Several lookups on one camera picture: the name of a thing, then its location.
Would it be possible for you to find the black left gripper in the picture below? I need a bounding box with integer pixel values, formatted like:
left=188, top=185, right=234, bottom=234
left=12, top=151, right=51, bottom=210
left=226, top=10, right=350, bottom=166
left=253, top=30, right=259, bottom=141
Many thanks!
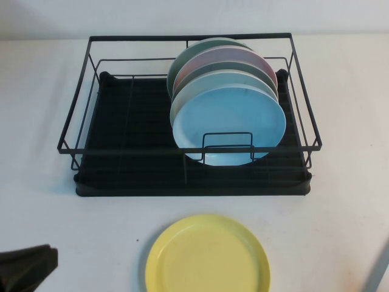
left=0, top=243, right=59, bottom=292

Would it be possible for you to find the yellow plate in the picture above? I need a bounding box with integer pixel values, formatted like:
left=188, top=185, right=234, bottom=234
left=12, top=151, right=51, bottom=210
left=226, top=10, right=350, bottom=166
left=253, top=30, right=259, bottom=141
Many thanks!
left=144, top=213, right=269, bottom=292

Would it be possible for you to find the blue plate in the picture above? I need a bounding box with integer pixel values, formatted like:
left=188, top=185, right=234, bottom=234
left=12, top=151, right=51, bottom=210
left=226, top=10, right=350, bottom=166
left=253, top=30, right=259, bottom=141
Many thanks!
left=172, top=84, right=287, bottom=167

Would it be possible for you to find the pale white plate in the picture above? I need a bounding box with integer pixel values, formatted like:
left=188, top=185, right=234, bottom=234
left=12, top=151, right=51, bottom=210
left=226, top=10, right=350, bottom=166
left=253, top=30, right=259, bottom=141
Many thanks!
left=169, top=71, right=280, bottom=122

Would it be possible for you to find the green plate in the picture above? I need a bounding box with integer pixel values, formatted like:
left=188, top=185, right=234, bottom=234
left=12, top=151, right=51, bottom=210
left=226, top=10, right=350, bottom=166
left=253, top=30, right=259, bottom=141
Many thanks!
left=166, top=36, right=255, bottom=98

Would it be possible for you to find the grey-green plate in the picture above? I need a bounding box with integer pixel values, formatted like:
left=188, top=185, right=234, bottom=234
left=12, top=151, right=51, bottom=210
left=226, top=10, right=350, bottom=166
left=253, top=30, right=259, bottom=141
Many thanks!
left=173, top=60, right=279, bottom=95

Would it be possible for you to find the pink plate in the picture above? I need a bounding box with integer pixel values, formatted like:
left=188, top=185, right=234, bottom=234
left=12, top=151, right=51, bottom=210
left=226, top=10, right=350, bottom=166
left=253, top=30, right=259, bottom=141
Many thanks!
left=173, top=46, right=278, bottom=92

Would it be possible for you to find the black plastic drip tray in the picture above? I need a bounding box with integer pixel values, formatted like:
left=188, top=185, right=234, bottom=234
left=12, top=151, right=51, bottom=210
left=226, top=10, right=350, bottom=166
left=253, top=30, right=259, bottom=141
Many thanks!
left=75, top=69, right=313, bottom=198

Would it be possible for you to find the black wire dish rack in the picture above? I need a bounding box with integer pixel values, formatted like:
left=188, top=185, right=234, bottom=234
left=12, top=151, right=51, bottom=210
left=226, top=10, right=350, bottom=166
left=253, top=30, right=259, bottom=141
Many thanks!
left=56, top=32, right=323, bottom=172

